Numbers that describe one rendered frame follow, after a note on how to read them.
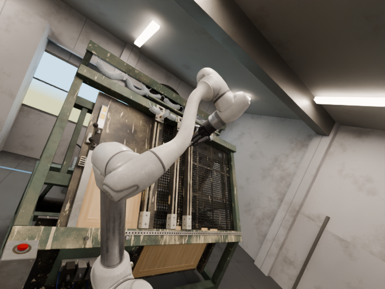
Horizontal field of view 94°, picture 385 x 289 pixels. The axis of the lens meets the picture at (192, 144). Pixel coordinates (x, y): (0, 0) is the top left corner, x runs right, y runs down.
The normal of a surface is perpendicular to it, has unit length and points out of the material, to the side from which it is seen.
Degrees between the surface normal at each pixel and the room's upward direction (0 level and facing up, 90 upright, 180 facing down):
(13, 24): 90
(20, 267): 90
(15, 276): 90
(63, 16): 90
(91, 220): 55
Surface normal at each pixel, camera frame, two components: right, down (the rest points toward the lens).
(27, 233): 0.69, -0.31
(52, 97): 0.48, 0.24
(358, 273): -0.77, -0.34
